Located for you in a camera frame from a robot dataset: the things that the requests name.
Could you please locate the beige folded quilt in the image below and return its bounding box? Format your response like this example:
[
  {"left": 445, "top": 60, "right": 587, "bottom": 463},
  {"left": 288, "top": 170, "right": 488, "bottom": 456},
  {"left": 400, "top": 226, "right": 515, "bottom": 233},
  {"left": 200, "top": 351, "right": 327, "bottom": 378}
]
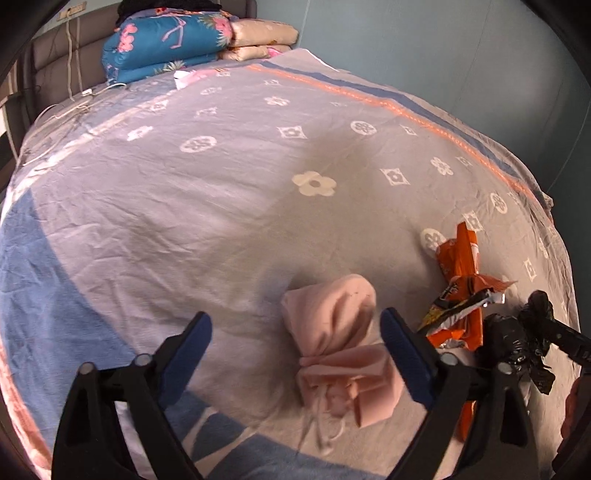
[{"left": 217, "top": 18, "right": 299, "bottom": 62}]

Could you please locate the grey bed headboard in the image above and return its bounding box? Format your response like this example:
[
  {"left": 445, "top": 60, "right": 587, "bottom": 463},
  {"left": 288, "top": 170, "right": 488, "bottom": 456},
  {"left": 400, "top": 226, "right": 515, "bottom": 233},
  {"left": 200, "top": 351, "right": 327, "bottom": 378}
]
[{"left": 21, "top": 0, "right": 259, "bottom": 121}]

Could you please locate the blue floral folded quilt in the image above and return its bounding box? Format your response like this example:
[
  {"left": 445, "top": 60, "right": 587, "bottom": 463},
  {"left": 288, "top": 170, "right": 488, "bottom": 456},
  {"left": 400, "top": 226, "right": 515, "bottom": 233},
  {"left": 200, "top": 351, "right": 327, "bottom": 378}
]
[{"left": 102, "top": 6, "right": 235, "bottom": 85}]

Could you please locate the bed with patterned sheet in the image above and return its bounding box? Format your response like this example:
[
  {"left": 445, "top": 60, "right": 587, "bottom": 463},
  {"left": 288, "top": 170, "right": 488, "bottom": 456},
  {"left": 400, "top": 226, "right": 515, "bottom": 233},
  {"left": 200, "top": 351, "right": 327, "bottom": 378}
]
[{"left": 0, "top": 46, "right": 583, "bottom": 480}]

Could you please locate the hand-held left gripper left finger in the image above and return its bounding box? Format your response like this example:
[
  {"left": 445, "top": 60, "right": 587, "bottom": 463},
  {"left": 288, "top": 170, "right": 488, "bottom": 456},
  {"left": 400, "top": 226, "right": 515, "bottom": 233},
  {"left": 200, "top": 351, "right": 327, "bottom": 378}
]
[{"left": 52, "top": 311, "right": 213, "bottom": 480}]

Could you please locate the person's right hand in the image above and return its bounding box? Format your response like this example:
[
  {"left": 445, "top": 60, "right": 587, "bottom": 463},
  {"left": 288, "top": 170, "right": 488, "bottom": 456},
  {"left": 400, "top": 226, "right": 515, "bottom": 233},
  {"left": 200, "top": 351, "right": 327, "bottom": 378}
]
[{"left": 560, "top": 376, "right": 584, "bottom": 444}]

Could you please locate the white charging cable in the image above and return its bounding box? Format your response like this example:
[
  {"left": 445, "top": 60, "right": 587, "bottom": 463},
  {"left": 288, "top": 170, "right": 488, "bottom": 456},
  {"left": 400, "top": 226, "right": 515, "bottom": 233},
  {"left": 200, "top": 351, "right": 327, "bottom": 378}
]
[{"left": 16, "top": 11, "right": 127, "bottom": 167}]

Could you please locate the orange snack wrapper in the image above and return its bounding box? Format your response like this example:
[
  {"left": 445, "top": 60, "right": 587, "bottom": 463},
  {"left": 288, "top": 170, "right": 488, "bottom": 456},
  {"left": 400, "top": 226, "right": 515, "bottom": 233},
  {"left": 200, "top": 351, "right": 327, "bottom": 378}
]
[{"left": 417, "top": 222, "right": 519, "bottom": 441}]

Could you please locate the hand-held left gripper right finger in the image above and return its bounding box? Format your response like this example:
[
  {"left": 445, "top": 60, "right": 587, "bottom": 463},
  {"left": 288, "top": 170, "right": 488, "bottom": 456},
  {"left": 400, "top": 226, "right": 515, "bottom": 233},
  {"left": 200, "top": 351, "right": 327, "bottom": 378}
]
[{"left": 380, "top": 307, "right": 539, "bottom": 480}]

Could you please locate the black folded blanket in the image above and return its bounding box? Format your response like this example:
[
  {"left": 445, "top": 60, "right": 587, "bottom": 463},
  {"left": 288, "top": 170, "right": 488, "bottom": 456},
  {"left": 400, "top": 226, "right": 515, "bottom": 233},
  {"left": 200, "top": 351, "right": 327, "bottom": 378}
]
[{"left": 117, "top": 0, "right": 223, "bottom": 18}]

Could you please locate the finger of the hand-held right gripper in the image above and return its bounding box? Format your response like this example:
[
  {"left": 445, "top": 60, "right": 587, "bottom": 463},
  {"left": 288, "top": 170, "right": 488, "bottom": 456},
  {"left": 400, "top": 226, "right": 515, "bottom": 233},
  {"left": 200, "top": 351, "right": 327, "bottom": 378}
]
[{"left": 531, "top": 314, "right": 591, "bottom": 371}]

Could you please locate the black plastic bag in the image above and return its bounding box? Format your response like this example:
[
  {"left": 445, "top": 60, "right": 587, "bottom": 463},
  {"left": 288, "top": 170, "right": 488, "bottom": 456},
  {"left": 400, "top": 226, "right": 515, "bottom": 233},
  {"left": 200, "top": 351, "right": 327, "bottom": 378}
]
[
  {"left": 475, "top": 313, "right": 557, "bottom": 394},
  {"left": 518, "top": 290, "right": 556, "bottom": 326}
]

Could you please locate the small pink cloth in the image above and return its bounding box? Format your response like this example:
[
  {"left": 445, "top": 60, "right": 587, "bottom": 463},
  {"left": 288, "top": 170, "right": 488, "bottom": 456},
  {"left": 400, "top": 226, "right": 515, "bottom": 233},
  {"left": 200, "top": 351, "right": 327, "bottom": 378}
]
[{"left": 174, "top": 69, "right": 205, "bottom": 91}]

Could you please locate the pink face mask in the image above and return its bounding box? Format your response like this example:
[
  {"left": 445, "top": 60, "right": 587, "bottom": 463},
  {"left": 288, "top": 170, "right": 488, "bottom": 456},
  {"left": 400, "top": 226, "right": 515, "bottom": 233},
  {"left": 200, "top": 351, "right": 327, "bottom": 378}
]
[{"left": 281, "top": 274, "right": 406, "bottom": 455}]

